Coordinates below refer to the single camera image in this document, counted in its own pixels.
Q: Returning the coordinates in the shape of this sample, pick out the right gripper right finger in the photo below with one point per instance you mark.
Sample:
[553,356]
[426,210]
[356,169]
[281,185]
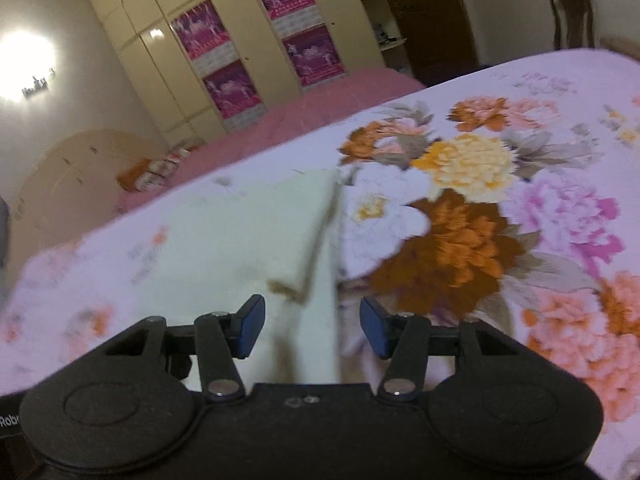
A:
[407,341]

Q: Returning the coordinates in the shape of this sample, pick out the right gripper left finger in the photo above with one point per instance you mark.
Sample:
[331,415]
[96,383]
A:
[153,362]

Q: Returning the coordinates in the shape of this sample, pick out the pale green cloth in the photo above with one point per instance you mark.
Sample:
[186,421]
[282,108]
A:
[278,241]

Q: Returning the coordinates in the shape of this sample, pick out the lilac floral bed sheet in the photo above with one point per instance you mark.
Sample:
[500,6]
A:
[509,195]

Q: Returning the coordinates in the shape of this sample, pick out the orange patterned pillow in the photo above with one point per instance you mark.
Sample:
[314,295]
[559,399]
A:
[149,174]

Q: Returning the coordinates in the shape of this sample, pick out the grey tied curtain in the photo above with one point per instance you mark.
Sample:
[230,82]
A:
[4,230]

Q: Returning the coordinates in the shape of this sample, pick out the cream rounded headboard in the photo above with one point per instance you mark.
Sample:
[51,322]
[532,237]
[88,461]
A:
[73,190]

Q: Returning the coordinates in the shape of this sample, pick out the lower left magenta poster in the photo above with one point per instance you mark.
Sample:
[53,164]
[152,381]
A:
[232,90]

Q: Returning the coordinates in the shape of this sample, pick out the pink checked bedspread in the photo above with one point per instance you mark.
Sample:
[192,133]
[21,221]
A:
[317,108]

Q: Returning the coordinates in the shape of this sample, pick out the cream corner shelves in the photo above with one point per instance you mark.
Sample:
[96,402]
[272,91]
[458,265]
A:
[391,41]

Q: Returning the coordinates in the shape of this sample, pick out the upper left magenta poster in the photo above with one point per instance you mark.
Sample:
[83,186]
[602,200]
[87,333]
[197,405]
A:
[204,38]

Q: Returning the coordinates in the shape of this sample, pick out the cream wardrobe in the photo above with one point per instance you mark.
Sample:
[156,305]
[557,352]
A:
[175,96]

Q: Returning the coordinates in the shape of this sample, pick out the lower right magenta poster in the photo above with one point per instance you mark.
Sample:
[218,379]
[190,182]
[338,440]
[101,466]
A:
[314,57]

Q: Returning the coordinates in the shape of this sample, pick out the dark wooden door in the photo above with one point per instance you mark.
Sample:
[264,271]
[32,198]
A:
[439,39]

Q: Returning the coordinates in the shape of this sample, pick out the dark wooden chair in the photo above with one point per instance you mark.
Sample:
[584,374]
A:
[573,24]

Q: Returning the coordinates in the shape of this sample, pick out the wall lamp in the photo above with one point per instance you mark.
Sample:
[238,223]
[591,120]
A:
[38,84]

